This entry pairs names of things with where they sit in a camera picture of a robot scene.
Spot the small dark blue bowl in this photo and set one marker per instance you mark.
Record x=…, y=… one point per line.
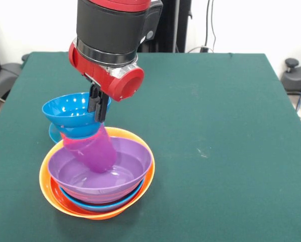
x=65, y=116

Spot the wide orange bowl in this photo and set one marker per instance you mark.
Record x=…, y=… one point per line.
x=56, y=194

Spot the large yellow bowl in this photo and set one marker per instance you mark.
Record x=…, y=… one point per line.
x=43, y=171

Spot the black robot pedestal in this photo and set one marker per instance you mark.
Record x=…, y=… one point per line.
x=170, y=30

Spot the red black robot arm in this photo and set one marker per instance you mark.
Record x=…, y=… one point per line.
x=110, y=27

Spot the large light blue bowl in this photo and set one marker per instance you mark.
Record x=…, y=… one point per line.
x=102, y=207

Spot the black office chair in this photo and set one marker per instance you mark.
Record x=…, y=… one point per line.
x=4, y=73

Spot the purple bowl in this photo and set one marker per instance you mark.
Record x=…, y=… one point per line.
x=133, y=161

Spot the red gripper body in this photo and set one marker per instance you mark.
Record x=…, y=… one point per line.
x=110, y=80

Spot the small light blue bowl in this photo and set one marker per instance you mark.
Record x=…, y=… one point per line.
x=53, y=133

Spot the dark green table cloth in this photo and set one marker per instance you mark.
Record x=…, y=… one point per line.
x=216, y=201

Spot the purple cup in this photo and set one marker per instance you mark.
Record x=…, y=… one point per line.
x=100, y=153

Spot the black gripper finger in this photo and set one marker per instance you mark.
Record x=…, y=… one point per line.
x=102, y=108
x=93, y=100

